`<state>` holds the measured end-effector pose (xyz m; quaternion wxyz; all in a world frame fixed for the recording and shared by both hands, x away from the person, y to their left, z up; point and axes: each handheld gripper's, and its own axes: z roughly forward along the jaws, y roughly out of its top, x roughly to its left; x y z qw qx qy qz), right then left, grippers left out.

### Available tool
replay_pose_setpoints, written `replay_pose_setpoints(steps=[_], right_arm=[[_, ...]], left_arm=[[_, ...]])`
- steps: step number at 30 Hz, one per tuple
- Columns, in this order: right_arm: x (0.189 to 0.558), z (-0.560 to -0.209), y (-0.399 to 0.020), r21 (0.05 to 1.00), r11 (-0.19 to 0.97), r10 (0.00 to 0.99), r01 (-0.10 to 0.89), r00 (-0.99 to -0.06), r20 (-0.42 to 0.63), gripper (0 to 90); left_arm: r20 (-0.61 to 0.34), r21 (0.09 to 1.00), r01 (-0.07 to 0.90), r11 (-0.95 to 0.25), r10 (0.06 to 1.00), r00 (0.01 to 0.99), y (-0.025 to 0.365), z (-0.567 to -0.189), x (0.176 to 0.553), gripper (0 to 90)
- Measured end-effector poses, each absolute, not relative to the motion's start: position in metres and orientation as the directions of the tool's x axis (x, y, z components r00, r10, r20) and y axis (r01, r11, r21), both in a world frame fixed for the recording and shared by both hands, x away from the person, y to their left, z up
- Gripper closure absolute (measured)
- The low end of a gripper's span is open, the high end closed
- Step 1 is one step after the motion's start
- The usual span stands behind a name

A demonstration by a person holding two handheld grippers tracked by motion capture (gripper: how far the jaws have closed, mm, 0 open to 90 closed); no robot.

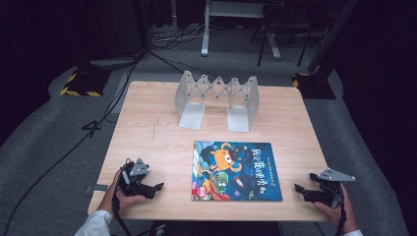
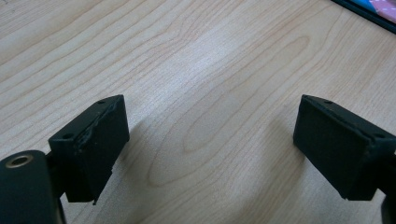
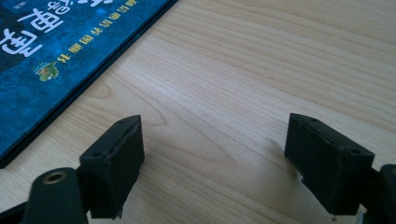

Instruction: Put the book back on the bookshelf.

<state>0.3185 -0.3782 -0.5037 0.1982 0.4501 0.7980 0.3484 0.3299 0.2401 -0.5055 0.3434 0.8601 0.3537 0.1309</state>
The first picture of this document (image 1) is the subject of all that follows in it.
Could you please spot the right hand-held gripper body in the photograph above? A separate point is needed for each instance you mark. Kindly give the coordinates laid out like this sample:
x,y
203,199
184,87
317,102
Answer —
x,y
329,188

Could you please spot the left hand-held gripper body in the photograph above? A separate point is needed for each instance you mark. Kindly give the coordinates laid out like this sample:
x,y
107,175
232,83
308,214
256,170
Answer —
x,y
135,178

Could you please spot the blue cartoon picture book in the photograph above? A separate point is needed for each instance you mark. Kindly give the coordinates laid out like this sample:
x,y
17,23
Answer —
x,y
236,170

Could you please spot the grey expandable book rack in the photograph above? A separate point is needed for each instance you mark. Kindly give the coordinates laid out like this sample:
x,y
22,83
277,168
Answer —
x,y
218,95

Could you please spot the person's left hand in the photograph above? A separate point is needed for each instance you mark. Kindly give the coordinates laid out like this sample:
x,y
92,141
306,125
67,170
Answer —
x,y
123,200

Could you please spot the person's right hand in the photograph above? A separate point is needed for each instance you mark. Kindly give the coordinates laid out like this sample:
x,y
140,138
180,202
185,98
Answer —
x,y
342,214

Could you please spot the grey tape strip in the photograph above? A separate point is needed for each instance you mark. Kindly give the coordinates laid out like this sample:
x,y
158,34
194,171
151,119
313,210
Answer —
x,y
98,188

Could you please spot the person's dark clothing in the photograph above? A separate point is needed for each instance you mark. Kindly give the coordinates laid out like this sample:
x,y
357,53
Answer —
x,y
213,229

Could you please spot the yellow black striped base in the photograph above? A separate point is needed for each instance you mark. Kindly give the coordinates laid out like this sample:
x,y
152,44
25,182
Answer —
x,y
83,83
314,87

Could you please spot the black metal stand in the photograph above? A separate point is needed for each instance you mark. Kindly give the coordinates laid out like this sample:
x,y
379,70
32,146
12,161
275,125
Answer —
x,y
282,29

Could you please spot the black slanted post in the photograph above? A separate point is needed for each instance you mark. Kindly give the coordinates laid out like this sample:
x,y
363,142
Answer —
x,y
331,36

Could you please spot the white desk frame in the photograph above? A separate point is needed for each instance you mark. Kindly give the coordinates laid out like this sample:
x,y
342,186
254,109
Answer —
x,y
206,32

